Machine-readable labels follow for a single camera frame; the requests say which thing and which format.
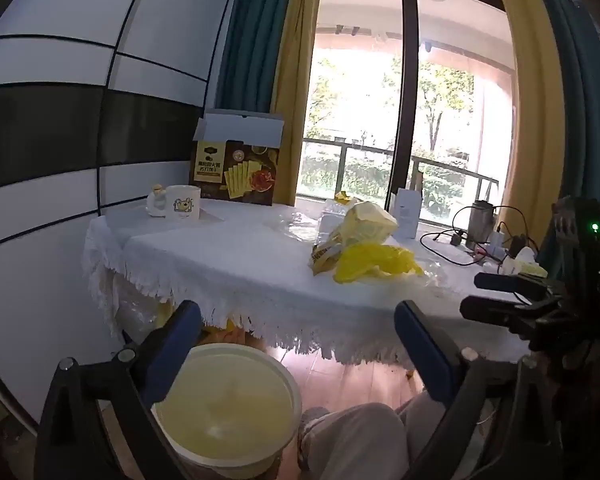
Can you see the yellow curtain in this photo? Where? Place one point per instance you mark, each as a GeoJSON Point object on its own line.
{"type": "Point", "coordinates": [530, 110]}
{"type": "Point", "coordinates": [297, 85]}

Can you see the person's leg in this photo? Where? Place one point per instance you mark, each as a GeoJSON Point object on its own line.
{"type": "Point", "coordinates": [360, 442]}

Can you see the brown cracker box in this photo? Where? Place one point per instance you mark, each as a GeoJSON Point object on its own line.
{"type": "Point", "coordinates": [235, 170]}

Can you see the cream ribbed waste bin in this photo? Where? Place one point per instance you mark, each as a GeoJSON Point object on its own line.
{"type": "Point", "coordinates": [230, 410]}

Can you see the black power adapter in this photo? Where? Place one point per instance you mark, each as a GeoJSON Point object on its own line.
{"type": "Point", "coordinates": [518, 247]}

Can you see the person's right forearm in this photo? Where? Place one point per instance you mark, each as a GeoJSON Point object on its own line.
{"type": "Point", "coordinates": [590, 410]}

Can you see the balcony railing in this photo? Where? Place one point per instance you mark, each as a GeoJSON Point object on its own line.
{"type": "Point", "coordinates": [347, 162]}

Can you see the pale yellow snack bag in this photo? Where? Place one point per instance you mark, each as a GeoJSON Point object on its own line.
{"type": "Point", "coordinates": [365, 222]}

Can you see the yellow sachets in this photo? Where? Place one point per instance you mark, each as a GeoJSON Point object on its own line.
{"type": "Point", "coordinates": [342, 196]}

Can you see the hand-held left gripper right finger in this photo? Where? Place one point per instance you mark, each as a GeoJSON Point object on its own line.
{"type": "Point", "coordinates": [422, 345]}

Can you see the brown paper box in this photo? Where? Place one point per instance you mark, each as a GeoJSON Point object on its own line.
{"type": "Point", "coordinates": [419, 181]}

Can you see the yellow plastic bag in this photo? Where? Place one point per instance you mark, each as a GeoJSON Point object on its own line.
{"type": "Point", "coordinates": [370, 260]}

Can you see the teal curtain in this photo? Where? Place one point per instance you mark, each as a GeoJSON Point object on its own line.
{"type": "Point", "coordinates": [585, 110]}
{"type": "Point", "coordinates": [255, 35]}

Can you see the black window frame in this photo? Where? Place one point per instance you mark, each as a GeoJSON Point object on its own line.
{"type": "Point", "coordinates": [407, 85]}

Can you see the white card box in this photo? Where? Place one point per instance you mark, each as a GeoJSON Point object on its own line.
{"type": "Point", "coordinates": [407, 212]}

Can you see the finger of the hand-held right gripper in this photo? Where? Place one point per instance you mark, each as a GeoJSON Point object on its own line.
{"type": "Point", "coordinates": [510, 285]}
{"type": "Point", "coordinates": [500, 312]}

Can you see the white and black wardrobe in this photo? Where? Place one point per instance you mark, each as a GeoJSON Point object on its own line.
{"type": "Point", "coordinates": [55, 20]}

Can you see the white cartoon mug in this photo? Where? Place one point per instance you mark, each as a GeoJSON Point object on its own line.
{"type": "Point", "coordinates": [182, 205]}

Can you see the metal tumbler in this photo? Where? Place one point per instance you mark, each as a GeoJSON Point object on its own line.
{"type": "Point", "coordinates": [480, 222]}

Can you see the grey slipper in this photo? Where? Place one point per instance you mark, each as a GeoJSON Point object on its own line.
{"type": "Point", "coordinates": [311, 419]}

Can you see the table with white fringed cloth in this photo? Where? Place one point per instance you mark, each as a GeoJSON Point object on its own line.
{"type": "Point", "coordinates": [240, 270]}

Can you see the cream crumpled wrapper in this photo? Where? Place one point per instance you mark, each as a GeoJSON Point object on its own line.
{"type": "Point", "coordinates": [525, 264]}

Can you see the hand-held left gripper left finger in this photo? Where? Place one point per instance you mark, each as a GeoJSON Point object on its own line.
{"type": "Point", "coordinates": [175, 342]}

